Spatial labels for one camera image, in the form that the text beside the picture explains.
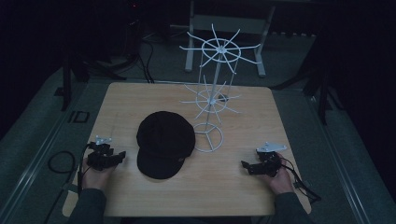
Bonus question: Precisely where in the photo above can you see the person's left hand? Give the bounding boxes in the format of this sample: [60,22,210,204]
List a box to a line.
[81,157,118,191]

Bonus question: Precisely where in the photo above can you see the white wire hat rack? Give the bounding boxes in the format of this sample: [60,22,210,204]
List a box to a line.
[178,23,262,153]

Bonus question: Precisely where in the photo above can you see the black tripod stand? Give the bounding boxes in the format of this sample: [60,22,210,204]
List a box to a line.
[61,18,148,112]
[269,31,347,126]

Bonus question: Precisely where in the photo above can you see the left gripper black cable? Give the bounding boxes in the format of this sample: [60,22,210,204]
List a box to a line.
[43,142,94,224]

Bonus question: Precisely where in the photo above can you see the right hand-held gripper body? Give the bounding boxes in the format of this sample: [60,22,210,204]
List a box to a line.
[248,141,288,178]

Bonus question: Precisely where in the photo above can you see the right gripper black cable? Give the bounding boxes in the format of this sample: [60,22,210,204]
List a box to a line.
[279,157,322,203]

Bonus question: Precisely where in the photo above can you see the black floor cable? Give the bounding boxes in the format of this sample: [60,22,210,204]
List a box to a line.
[136,36,155,84]

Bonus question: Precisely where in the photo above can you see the grey metal stand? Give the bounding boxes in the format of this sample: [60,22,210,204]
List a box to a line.
[184,0,276,78]

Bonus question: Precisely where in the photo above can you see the black cap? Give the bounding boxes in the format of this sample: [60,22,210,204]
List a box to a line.
[135,110,197,180]

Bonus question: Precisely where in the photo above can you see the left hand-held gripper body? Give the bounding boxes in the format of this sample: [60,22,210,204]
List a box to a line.
[85,134,120,172]

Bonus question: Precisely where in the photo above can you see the person's right hand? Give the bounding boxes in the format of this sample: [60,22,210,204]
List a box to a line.
[261,152,295,196]

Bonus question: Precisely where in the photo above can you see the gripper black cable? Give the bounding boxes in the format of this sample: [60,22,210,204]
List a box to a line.
[43,142,94,224]
[279,157,322,203]

